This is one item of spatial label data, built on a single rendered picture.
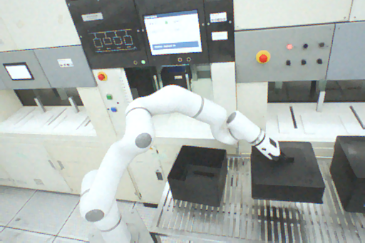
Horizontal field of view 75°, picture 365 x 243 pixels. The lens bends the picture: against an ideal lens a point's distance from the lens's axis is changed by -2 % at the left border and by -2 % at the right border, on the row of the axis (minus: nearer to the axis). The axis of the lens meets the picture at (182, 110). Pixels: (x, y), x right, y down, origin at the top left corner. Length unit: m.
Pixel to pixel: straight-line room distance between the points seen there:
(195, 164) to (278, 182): 0.63
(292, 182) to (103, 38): 1.21
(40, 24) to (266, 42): 1.28
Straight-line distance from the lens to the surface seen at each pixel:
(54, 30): 1.67
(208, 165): 1.58
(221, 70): 1.29
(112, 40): 1.47
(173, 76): 2.02
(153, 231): 1.39
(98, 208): 1.05
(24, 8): 1.75
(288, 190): 1.16
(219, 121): 0.96
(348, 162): 1.36
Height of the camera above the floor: 1.92
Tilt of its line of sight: 33 degrees down
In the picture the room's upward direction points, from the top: 10 degrees counter-clockwise
